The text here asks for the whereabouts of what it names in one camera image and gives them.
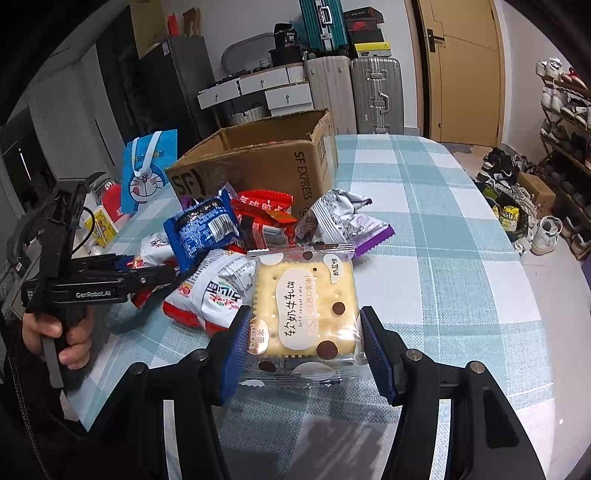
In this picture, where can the red sandwich cookie packet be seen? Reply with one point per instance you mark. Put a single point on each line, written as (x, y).
(268, 233)

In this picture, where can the red container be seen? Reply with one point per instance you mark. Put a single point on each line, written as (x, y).
(111, 201)

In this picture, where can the dark tall cabinet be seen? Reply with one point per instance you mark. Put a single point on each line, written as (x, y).
(180, 83)

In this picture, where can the blue cookie packet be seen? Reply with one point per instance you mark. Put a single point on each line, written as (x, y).
(205, 230)

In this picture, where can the red and black shoe box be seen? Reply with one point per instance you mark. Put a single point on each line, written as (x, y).
(364, 32)

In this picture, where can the wooden door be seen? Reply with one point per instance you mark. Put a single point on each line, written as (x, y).
(466, 69)

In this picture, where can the large white and red packet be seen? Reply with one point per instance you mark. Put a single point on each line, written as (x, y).
(207, 295)

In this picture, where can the small white and red packet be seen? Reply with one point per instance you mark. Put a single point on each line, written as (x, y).
(152, 251)

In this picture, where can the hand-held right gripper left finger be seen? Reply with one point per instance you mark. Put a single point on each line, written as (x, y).
(233, 360)

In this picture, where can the white sneaker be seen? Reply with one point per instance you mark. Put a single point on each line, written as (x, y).
(547, 235)

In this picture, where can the yellow printed box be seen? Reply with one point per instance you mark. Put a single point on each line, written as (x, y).
(105, 228)

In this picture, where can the white oval tub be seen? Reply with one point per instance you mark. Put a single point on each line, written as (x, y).
(247, 50)

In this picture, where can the teal checkered tablecloth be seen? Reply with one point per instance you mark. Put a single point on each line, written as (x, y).
(438, 230)

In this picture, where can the blue cartoon gift bag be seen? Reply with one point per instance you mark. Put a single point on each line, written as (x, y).
(152, 184)

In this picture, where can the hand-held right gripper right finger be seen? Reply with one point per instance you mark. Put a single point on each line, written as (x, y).
(378, 355)

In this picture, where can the white drawer unit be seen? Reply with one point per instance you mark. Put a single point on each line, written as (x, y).
(258, 83)

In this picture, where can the small cardboard carton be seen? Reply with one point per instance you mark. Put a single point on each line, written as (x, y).
(538, 191)

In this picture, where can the black bucket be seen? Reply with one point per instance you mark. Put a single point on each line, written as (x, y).
(286, 50)

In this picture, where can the brown cardboard box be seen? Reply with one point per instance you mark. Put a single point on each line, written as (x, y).
(277, 170)

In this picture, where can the pile of shoes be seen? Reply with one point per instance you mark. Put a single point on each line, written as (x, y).
(503, 175)

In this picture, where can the black and yellow box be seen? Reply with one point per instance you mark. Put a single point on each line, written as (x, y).
(371, 48)

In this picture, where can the beige suitcase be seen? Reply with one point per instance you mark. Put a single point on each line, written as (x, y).
(330, 92)

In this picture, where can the red and white snack packet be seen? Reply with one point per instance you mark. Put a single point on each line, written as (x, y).
(261, 203)

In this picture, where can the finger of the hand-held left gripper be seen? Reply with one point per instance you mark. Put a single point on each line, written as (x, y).
(94, 264)
(147, 278)

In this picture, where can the purple and silver snack packet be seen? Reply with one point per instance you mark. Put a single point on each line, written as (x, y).
(337, 221)

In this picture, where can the clear polka-dot cracker packet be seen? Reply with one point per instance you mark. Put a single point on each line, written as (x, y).
(304, 300)

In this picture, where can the person's left hand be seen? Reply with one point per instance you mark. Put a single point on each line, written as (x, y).
(76, 353)

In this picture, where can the teal suitcase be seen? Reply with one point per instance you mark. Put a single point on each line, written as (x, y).
(321, 23)

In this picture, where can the yellow and green box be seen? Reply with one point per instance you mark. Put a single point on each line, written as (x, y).
(507, 216)

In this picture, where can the tall brown carton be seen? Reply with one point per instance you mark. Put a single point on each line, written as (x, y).
(147, 21)

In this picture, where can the silver suitcase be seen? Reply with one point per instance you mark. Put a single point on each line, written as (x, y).
(376, 92)

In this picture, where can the shoe rack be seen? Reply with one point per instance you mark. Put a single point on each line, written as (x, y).
(568, 138)

